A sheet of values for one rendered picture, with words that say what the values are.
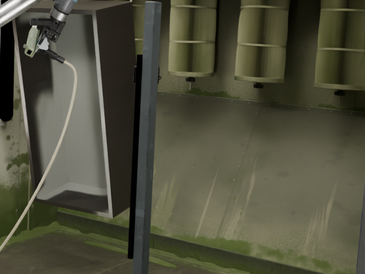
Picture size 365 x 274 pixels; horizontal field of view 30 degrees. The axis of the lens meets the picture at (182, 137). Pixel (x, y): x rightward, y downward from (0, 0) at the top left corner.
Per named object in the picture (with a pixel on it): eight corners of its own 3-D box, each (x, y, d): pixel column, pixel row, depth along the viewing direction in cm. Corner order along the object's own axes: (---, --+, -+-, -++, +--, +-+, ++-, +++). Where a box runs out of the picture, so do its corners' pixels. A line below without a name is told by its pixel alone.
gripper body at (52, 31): (55, 44, 353) (65, 24, 349) (39, 36, 350) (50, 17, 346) (55, 38, 360) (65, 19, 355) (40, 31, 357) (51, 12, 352)
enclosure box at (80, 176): (69, 181, 453) (50, -1, 415) (145, 196, 424) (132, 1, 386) (33, 201, 424) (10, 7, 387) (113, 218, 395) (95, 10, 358)
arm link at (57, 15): (52, 8, 343) (54, 2, 352) (48, 17, 345) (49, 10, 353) (69, 17, 346) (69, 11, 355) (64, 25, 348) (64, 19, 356)
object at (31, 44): (65, 66, 350) (25, 44, 342) (60, 74, 352) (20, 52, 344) (68, 33, 393) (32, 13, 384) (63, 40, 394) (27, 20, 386)
